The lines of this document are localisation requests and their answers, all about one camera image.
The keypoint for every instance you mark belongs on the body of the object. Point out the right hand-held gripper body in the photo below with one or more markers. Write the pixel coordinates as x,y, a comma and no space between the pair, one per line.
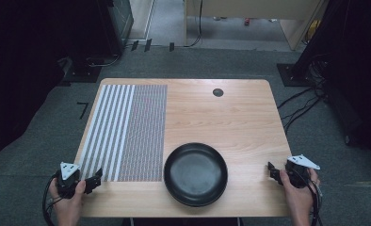
298,172

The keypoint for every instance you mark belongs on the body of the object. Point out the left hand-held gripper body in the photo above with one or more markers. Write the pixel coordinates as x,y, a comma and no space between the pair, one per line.
68,180

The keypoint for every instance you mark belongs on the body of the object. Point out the person's left hand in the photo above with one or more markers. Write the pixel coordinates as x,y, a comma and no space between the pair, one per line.
68,205

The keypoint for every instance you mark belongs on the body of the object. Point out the person's right hand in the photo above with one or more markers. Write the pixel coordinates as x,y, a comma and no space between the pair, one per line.
299,197

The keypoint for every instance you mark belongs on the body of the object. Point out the grey white striped placemat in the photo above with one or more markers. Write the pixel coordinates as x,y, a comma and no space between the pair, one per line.
133,132

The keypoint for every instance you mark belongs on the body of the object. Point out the black round plate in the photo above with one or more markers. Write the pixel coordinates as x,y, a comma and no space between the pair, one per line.
195,174

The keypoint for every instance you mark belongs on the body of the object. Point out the black curtain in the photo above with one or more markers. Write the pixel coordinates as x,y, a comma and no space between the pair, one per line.
356,72
20,62

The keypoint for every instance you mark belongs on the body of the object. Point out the black floor tape strip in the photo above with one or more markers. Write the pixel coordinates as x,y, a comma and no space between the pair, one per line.
134,45
148,45

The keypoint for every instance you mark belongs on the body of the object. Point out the yellow object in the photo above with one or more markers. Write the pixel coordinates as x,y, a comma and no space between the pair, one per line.
314,29

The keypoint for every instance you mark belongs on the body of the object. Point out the small red object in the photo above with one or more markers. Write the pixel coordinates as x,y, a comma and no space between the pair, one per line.
247,21

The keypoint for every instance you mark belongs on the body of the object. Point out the dark glass cabinet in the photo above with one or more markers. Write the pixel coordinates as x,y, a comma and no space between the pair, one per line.
120,22

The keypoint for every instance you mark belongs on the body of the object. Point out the light wooden desk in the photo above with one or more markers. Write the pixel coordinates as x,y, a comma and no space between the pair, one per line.
252,8

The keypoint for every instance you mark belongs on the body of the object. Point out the black stand base plate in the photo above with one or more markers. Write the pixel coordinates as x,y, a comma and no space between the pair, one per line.
292,75
83,73

